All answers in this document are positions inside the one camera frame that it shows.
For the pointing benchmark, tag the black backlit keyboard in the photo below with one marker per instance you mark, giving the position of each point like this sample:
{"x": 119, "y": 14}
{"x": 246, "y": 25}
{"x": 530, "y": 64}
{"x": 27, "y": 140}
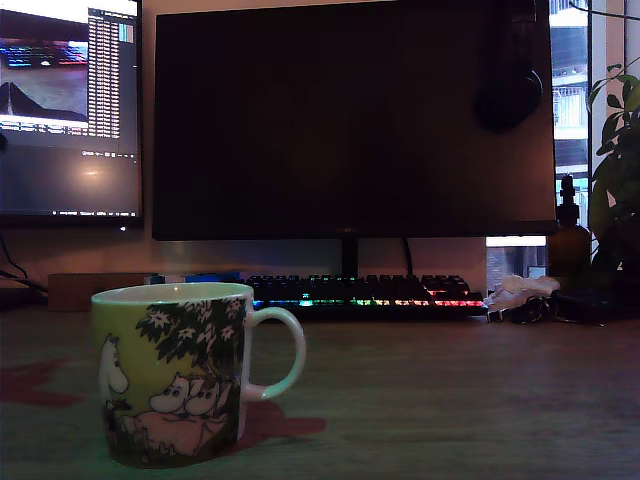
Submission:
{"x": 350, "y": 290}

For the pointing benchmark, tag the large dark computer monitor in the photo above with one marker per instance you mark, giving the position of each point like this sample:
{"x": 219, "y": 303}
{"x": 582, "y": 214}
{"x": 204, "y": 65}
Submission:
{"x": 325, "y": 125}

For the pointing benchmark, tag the blue flat box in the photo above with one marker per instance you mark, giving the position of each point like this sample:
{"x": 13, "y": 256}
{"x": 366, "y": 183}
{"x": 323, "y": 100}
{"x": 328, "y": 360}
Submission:
{"x": 210, "y": 277}

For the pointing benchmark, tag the small pale blue block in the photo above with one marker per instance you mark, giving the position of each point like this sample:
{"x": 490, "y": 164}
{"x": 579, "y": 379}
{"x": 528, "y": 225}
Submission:
{"x": 155, "y": 278}

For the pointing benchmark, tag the crumpled white tissue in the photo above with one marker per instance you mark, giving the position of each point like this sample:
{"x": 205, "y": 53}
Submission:
{"x": 520, "y": 286}

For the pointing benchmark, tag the cartoon print ceramic mug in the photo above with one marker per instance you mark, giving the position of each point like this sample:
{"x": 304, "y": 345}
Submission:
{"x": 165, "y": 375}

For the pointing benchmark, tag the black key bunch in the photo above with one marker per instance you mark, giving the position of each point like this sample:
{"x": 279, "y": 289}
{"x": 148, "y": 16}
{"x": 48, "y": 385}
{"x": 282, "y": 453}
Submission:
{"x": 530, "y": 310}

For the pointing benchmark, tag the black over-ear headphones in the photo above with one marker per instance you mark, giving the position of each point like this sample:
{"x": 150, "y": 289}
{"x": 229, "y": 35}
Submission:
{"x": 510, "y": 100}

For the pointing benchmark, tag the brown dropper bottle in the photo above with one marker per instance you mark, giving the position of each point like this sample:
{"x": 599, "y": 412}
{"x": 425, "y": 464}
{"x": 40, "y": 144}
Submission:
{"x": 567, "y": 245}

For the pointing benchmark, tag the lit computer monitor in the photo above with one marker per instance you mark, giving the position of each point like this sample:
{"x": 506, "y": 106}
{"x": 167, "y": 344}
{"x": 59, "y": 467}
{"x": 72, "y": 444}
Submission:
{"x": 75, "y": 175}

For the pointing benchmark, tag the dark flat pouch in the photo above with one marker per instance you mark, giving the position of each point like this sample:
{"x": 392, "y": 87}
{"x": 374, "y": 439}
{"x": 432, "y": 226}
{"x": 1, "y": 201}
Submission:
{"x": 585, "y": 302}

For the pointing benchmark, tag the green leafy houseplant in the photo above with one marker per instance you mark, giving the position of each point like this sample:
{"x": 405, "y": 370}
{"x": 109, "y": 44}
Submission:
{"x": 620, "y": 175}

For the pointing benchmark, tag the black monitor stand post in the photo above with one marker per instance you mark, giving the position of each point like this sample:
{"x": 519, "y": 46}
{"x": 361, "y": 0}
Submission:
{"x": 350, "y": 257}

